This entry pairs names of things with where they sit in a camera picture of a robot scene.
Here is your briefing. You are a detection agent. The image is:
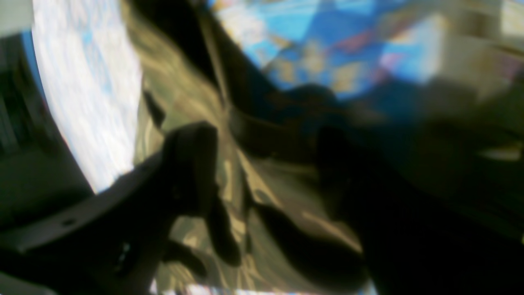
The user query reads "patterned tile tablecloth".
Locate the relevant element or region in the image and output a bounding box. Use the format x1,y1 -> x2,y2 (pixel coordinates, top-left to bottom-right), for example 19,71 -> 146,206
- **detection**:
31,0 -> 524,295

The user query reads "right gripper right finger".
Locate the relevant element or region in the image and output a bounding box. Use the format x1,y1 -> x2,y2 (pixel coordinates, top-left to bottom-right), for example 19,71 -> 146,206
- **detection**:
315,123 -> 524,295

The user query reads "camouflage T-shirt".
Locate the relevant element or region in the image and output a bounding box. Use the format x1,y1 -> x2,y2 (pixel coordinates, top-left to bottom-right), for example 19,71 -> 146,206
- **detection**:
123,0 -> 369,295

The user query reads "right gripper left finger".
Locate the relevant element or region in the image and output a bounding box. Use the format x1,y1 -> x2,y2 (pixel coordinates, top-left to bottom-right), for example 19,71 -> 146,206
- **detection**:
0,123 -> 218,295

